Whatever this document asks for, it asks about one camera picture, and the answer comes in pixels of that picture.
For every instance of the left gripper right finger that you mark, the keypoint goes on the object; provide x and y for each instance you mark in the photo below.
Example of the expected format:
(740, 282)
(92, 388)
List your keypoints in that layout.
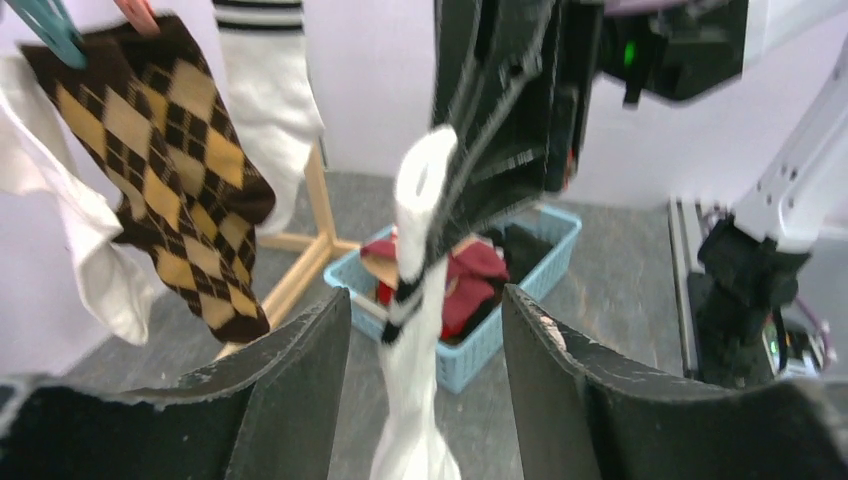
(584, 411)

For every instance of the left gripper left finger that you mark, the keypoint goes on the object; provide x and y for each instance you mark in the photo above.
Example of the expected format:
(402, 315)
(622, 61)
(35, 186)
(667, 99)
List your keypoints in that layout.
(268, 411)

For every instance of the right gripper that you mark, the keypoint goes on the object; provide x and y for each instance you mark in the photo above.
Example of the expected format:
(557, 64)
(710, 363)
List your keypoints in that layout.
(500, 65)

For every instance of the white sock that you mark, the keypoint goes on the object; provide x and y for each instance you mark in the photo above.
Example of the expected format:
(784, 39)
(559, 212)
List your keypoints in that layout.
(35, 158)
(271, 102)
(411, 445)

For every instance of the pink clothespin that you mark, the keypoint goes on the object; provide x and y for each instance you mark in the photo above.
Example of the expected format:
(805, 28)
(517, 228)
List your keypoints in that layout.
(140, 15)

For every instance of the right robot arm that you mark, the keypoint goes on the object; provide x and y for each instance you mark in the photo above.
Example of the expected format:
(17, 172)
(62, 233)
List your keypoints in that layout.
(731, 322)

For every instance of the blue plastic basket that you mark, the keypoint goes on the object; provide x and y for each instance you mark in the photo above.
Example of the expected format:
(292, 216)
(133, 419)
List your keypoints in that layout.
(535, 254)

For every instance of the red striped sock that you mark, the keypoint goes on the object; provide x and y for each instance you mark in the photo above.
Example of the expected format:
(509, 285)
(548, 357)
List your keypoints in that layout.
(477, 271)

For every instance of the wooden drying rack frame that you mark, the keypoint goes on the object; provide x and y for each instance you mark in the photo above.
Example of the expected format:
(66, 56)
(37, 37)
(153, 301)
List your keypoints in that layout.
(315, 252)

